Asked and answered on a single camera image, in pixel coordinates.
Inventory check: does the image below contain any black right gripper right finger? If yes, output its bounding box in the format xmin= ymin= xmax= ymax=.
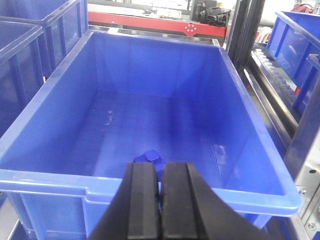
xmin=161 ymin=162 xmax=272 ymax=240

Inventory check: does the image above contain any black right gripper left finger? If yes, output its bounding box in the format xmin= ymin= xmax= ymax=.
xmin=88 ymin=162 xmax=160 ymax=240

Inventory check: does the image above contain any blue bottle-shaped part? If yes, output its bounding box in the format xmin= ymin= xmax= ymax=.
xmin=133 ymin=149 xmax=166 ymax=174

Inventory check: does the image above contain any blue target bin right arm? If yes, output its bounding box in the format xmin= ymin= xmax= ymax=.
xmin=0 ymin=31 xmax=302 ymax=240

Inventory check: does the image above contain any blue bin right side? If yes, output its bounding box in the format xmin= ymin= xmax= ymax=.
xmin=267 ymin=11 xmax=320 ymax=114

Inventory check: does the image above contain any blue neighbouring bin left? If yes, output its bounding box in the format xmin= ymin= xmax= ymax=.
xmin=0 ymin=0 xmax=88 ymax=134

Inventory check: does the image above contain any red metal frame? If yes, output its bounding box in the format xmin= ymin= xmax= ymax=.
xmin=88 ymin=11 xmax=226 ymax=37

